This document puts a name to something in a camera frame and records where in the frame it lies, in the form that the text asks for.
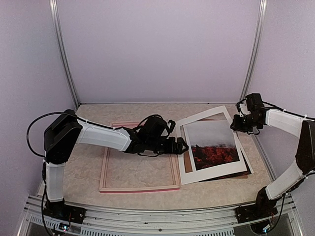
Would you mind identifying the photo print white border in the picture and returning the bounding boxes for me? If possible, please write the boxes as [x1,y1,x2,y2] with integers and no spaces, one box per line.
[200,151,253,182]

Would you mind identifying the left aluminium corner post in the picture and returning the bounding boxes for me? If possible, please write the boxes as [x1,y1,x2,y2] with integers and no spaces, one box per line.
[49,0,81,109]

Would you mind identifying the wooden picture frame pink edge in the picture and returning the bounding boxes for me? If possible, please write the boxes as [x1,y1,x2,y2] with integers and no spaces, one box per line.
[98,121,181,193]

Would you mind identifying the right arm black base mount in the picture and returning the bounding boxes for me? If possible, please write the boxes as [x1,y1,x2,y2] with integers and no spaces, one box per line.
[234,204,278,224]

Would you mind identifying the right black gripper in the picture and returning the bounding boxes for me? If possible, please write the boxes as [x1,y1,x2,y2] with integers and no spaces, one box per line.
[231,113,261,132]

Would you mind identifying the aluminium corner post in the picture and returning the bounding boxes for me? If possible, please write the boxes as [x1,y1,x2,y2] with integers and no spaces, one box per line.
[49,0,81,109]
[239,0,268,101]

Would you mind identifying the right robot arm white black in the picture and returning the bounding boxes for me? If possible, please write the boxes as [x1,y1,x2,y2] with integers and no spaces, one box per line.
[230,93,315,218]

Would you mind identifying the brown cardboard backing board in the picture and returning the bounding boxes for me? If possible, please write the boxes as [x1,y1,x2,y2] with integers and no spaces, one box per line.
[184,118,249,179]

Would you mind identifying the front aluminium rail base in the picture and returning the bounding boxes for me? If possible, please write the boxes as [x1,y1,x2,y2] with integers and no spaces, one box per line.
[14,195,306,236]

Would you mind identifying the right aluminium corner post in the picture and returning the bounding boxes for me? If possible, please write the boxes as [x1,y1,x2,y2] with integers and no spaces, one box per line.
[239,0,268,101]

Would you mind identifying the landscape photo print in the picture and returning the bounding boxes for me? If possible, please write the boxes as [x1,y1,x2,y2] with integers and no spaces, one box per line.
[184,120,240,171]

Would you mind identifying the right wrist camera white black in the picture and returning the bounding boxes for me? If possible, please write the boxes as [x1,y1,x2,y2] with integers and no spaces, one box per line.
[236,93,264,117]

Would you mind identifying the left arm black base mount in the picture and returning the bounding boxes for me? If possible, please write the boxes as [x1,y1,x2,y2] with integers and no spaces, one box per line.
[43,201,86,224]

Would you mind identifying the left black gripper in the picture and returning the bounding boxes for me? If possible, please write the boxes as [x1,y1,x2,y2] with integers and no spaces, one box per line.
[147,137,189,155]

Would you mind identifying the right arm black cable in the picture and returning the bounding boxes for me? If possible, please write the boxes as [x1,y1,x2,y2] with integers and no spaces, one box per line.
[262,100,315,122]

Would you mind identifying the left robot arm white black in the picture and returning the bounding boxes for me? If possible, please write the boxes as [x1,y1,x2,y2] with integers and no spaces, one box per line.
[44,109,189,219]

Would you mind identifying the white mat board passe-partout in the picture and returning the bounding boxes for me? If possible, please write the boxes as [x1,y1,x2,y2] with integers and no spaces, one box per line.
[176,106,247,185]

